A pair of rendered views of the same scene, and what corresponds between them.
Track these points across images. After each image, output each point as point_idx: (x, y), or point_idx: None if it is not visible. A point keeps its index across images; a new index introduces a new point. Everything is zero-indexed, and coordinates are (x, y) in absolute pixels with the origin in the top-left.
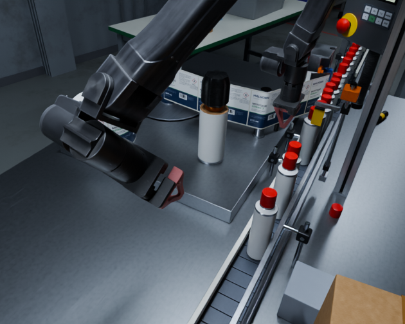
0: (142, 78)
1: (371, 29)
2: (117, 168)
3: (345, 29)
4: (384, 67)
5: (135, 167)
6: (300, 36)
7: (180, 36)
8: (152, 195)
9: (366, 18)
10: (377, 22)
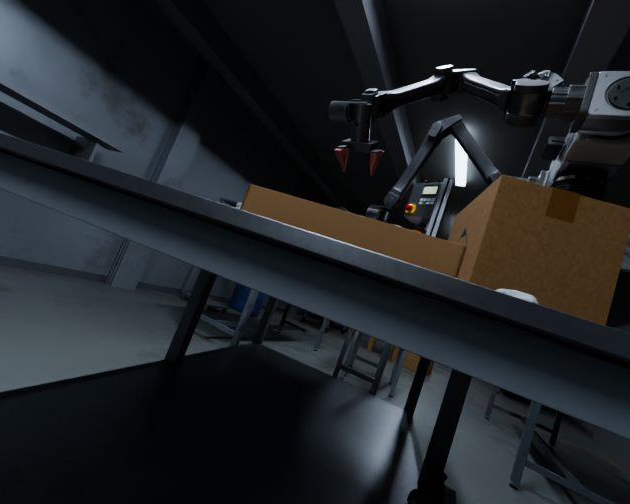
0: (388, 96)
1: (424, 207)
2: (367, 123)
3: (410, 207)
4: (432, 222)
5: (369, 133)
6: (395, 193)
7: (402, 94)
8: (371, 150)
9: (421, 203)
10: (427, 203)
